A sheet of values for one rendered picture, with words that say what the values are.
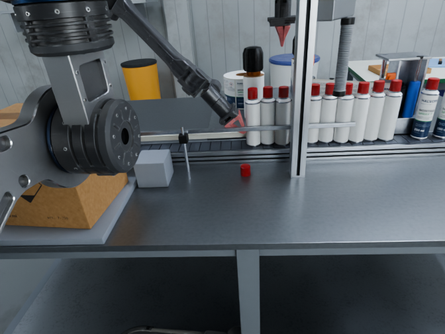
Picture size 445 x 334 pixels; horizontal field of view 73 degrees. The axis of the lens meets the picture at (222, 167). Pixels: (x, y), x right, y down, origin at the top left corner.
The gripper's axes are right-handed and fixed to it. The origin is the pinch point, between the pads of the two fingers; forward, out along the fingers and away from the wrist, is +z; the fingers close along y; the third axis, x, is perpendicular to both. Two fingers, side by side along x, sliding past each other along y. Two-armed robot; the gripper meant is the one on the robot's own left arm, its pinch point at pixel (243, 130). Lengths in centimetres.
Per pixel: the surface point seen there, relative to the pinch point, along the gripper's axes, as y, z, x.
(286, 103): -2.8, 1.0, -17.7
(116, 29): 344, -120, 122
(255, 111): -2.4, -3.5, -8.2
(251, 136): -2.4, 2.7, -1.3
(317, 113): -1.8, 11.3, -23.2
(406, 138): 0, 40, -41
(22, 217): -41, -33, 50
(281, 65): 252, 47, -19
